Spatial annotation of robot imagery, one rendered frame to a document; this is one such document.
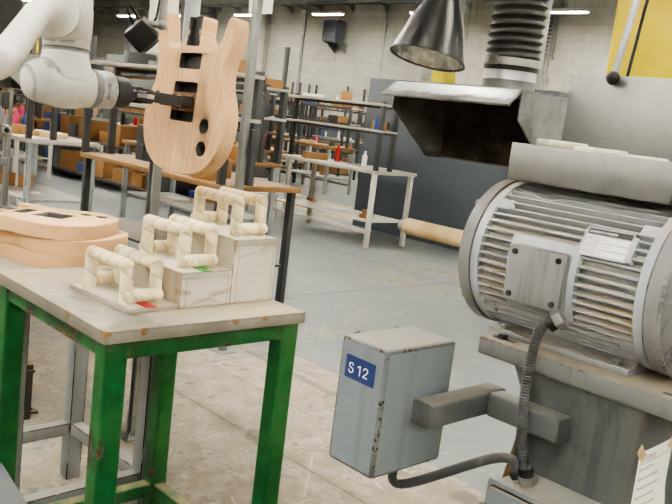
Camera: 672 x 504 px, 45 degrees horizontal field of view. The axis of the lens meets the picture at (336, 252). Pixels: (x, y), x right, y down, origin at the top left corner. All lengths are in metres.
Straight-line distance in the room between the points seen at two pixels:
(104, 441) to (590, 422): 1.09
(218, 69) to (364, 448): 1.11
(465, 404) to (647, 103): 0.57
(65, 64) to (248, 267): 0.69
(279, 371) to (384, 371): 0.99
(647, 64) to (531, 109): 0.91
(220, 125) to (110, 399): 0.69
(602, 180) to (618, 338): 0.24
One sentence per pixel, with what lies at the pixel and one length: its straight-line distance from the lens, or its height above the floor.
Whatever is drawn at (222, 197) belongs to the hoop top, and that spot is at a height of 1.20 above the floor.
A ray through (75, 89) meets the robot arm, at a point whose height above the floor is 1.43.
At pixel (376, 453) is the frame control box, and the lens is 1.25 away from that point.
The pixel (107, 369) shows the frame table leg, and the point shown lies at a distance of 1.87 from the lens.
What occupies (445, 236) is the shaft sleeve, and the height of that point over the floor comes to 1.25.
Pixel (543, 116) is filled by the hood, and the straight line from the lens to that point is 1.52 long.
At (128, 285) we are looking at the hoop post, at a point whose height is 0.99.
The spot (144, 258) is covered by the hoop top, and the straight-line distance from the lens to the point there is 2.08.
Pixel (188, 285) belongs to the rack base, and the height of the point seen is 0.99.
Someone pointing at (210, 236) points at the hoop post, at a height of 1.10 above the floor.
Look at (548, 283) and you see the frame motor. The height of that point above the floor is 1.24.
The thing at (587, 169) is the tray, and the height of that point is 1.41.
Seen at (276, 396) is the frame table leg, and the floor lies 0.70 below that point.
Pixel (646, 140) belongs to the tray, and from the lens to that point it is 1.43.
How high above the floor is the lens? 1.44
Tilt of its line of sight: 9 degrees down
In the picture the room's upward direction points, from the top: 7 degrees clockwise
